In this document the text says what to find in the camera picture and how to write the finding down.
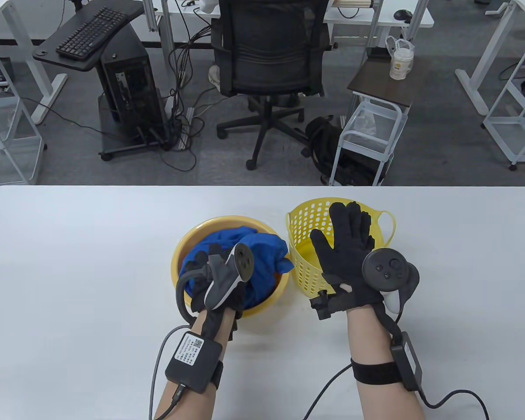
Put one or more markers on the person's left hand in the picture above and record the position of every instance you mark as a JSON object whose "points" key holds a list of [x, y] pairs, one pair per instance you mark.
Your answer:
{"points": [[199, 262]]}

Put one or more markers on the person's right hand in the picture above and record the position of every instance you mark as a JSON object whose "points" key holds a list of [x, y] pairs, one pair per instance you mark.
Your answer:
{"points": [[341, 253]]}

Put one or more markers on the blue t-shirt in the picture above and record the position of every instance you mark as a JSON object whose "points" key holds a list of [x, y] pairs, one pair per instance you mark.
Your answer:
{"points": [[262, 249]]}

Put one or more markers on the person's right forearm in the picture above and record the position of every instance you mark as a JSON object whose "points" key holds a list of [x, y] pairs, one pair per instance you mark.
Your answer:
{"points": [[372, 341]]}

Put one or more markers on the person's left forearm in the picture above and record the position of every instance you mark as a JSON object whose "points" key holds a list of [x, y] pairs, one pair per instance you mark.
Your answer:
{"points": [[192, 404]]}

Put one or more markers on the yellow round basin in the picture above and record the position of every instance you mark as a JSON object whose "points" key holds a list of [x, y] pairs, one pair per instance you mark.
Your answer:
{"points": [[188, 245]]}

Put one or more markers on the grey white left controller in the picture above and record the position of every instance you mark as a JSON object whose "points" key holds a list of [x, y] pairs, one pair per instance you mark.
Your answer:
{"points": [[221, 284]]}

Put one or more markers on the yellow perforated basket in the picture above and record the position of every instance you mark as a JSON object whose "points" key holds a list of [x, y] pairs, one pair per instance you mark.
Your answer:
{"points": [[301, 251]]}

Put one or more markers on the dark grey right controller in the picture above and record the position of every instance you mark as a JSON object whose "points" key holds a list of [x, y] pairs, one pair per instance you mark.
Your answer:
{"points": [[385, 267]]}

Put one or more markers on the black box with white label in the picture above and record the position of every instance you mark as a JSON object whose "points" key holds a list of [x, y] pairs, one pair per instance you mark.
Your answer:
{"points": [[192, 363]]}

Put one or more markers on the white trolley cart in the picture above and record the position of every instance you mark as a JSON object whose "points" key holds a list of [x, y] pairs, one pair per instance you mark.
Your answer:
{"points": [[367, 142]]}

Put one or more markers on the black backpack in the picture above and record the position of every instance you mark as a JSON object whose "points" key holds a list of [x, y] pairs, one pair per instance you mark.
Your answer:
{"points": [[321, 140]]}

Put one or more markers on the white power strip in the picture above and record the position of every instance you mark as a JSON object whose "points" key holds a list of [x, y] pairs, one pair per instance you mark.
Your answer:
{"points": [[186, 135]]}

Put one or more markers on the slim black wrist box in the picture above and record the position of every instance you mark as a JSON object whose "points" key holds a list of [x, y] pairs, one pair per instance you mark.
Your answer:
{"points": [[409, 363]]}

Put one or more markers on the brown side table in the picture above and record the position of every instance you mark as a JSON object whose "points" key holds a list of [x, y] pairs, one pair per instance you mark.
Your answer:
{"points": [[376, 83]]}

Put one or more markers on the white round device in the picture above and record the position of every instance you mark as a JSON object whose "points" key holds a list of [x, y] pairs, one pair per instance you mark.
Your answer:
{"points": [[214, 76]]}

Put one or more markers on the black computer tower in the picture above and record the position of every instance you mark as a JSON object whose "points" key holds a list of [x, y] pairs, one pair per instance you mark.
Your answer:
{"points": [[131, 83]]}

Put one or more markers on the white cup in plastic bag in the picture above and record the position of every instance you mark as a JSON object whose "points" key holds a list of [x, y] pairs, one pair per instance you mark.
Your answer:
{"points": [[400, 65]]}

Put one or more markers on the black mesh office chair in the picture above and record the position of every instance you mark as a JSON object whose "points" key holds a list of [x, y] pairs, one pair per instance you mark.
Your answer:
{"points": [[267, 48]]}

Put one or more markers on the black computer cart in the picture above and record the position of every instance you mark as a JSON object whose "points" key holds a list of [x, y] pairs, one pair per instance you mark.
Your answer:
{"points": [[70, 63]]}

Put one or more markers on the black computer mouse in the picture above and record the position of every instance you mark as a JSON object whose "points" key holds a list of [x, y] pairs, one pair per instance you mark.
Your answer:
{"points": [[402, 14]]}

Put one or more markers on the beige rolled item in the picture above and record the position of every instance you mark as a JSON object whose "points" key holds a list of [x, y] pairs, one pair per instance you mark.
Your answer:
{"points": [[354, 3]]}

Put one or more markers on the black keyboard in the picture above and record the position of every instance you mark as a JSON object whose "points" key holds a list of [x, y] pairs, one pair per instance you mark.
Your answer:
{"points": [[92, 33]]}

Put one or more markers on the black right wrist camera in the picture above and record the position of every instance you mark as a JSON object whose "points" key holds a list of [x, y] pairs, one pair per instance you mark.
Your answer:
{"points": [[321, 304]]}

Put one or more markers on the white desk with aluminium frame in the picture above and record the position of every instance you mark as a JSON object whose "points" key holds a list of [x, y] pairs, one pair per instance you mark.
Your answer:
{"points": [[358, 15]]}

